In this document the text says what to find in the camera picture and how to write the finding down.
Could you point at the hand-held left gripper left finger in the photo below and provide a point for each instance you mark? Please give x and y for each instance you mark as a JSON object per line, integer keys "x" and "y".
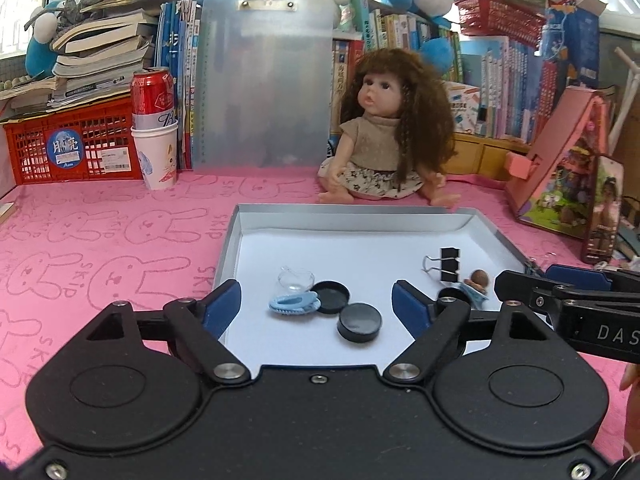
{"x": 222, "y": 309}

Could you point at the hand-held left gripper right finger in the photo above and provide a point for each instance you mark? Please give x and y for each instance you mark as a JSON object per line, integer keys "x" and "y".
{"x": 410, "y": 310}

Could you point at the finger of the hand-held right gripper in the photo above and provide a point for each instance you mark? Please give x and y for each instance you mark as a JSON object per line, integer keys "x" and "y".
{"x": 520, "y": 285}
{"x": 575, "y": 274}

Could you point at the small brown-headed figurine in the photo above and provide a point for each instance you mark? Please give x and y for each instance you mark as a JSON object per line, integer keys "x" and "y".
{"x": 479, "y": 278}

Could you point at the black round cap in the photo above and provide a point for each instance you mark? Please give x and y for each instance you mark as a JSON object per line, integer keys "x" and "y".
{"x": 359, "y": 321}
{"x": 330, "y": 297}

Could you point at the light blue hair clip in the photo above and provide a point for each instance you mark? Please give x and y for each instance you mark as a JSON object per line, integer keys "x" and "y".
{"x": 292, "y": 305}

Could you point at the white shallow cardboard tray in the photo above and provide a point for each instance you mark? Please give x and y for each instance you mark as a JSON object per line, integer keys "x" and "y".
{"x": 380, "y": 245}

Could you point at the clear plastic cap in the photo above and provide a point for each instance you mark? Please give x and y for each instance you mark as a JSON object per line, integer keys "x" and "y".
{"x": 296, "y": 280}

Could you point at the person's right hand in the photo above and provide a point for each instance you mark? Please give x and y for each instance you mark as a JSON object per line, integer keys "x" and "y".
{"x": 631, "y": 377}

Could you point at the smartphone with lit screen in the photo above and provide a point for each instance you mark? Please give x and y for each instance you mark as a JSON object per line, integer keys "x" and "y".
{"x": 602, "y": 210}

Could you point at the pink house-shaped toy box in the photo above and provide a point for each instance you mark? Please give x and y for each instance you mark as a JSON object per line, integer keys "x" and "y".
{"x": 560, "y": 180}

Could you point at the pink rabbit print mat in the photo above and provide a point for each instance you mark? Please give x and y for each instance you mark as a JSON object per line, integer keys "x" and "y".
{"x": 125, "y": 240}

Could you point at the wooden desk shelf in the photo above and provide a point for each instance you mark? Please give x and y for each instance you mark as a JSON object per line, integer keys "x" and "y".
{"x": 490, "y": 155}

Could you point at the white paper cup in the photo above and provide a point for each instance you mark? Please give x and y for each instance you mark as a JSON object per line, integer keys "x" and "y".
{"x": 157, "y": 160}

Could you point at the white plastic rack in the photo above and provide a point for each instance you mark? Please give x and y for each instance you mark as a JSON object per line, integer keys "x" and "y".
{"x": 625, "y": 105}

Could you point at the brown-haired baby doll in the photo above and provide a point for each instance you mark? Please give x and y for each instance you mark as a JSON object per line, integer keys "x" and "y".
{"x": 380, "y": 135}

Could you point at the white box with pencil print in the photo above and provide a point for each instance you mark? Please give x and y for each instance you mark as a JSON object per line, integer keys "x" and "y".
{"x": 462, "y": 107}

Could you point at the row of upright books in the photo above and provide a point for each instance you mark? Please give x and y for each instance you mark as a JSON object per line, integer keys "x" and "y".
{"x": 505, "y": 85}

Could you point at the red plastic basket with sticker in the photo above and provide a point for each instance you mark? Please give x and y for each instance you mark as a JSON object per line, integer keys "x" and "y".
{"x": 75, "y": 145}

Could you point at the red drink can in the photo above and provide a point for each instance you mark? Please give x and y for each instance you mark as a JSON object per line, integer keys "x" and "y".
{"x": 152, "y": 95}

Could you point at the translucent plastic clipboard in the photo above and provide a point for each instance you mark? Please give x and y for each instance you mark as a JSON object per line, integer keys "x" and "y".
{"x": 260, "y": 85}

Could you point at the row of upright blue booklets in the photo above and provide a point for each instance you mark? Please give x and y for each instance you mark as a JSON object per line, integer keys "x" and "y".
{"x": 175, "y": 85}

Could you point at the blue cardboard carton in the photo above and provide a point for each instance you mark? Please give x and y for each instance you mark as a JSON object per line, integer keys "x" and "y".
{"x": 575, "y": 40}

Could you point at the stack of worn books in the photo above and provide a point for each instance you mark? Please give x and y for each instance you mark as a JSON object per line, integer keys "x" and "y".
{"x": 100, "y": 60}

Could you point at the blue plush with white face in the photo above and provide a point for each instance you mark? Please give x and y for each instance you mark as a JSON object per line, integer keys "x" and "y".
{"x": 42, "y": 45}

